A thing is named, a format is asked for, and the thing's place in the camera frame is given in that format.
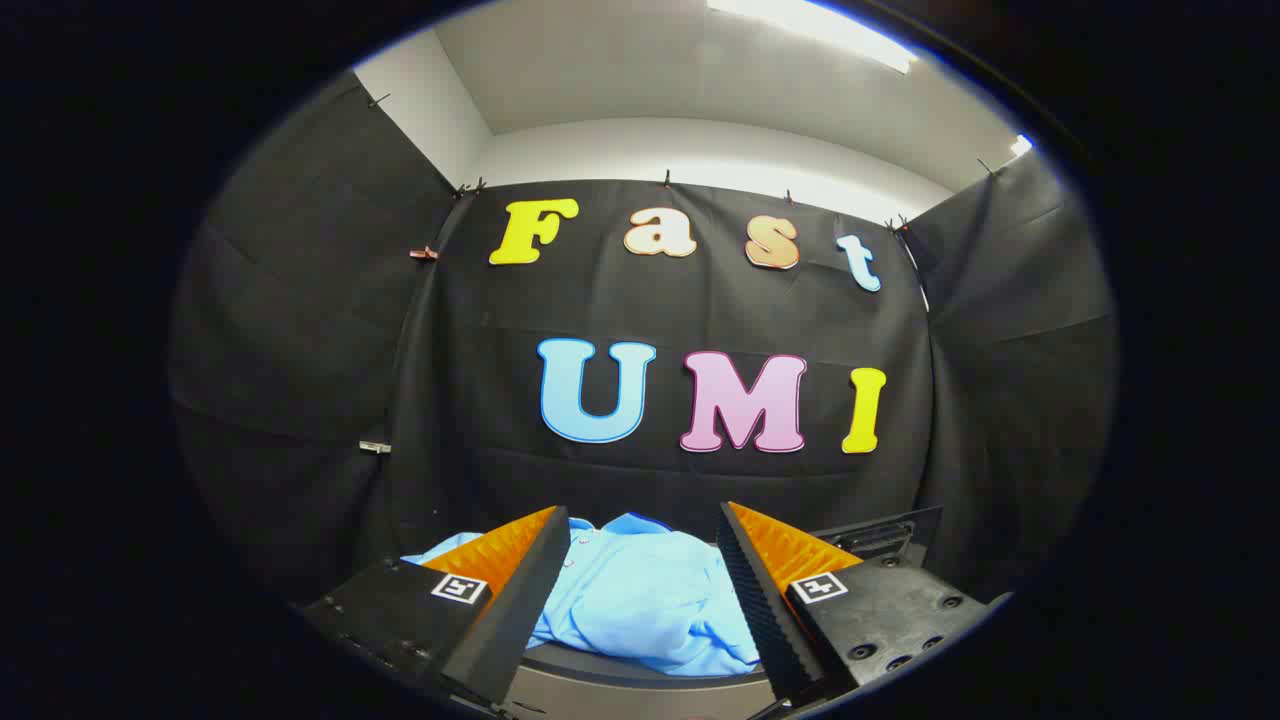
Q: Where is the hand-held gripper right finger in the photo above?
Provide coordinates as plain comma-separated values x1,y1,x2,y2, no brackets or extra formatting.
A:
717,501,1013,711

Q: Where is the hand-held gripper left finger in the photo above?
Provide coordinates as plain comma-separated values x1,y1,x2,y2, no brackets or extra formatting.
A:
300,506,571,713

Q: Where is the black backdrop cloth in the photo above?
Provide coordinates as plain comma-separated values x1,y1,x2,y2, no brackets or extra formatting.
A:
170,75,1118,603

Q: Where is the light blue polo shirt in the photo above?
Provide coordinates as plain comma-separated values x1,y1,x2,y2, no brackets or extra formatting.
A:
400,512,763,678

